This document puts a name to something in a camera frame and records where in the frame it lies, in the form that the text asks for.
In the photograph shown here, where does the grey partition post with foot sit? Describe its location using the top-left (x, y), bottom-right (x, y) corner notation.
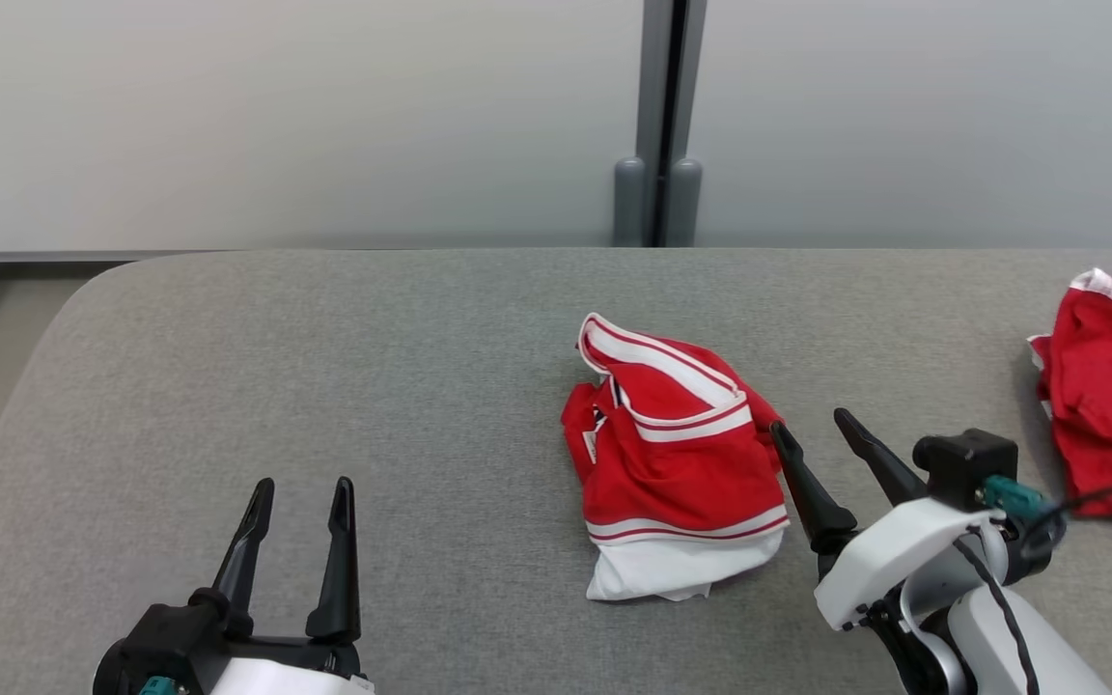
top-left (664, 0), bottom-right (709, 248)
top-left (612, 0), bottom-right (678, 248)

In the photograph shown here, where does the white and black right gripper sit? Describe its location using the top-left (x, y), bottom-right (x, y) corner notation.
top-left (769, 406), bottom-right (1013, 635)

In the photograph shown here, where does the red jersey with white sleeves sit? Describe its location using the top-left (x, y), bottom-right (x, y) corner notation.
top-left (561, 312), bottom-right (792, 603)

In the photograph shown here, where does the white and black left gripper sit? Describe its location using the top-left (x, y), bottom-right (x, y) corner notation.
top-left (93, 475), bottom-right (375, 695)

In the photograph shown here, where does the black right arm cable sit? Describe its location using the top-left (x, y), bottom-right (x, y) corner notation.
top-left (1019, 478), bottom-right (1112, 585)
top-left (952, 536), bottom-right (1042, 695)

